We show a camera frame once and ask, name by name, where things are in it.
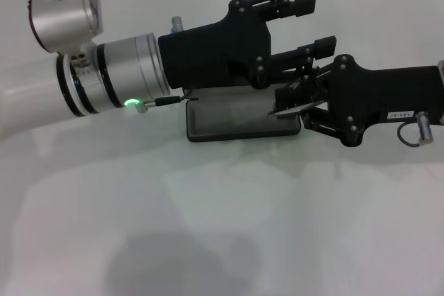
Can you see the short silver connector stub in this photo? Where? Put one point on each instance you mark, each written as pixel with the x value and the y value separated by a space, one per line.
pixel 177 25

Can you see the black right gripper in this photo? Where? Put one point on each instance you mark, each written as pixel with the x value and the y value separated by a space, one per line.
pixel 374 95

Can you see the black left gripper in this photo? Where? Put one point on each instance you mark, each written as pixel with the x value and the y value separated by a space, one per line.
pixel 215 53

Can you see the black thin-frame glasses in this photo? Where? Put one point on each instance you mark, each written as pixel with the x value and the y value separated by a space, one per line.
pixel 288 112

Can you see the black glasses case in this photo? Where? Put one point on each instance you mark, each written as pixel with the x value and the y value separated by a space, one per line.
pixel 225 121

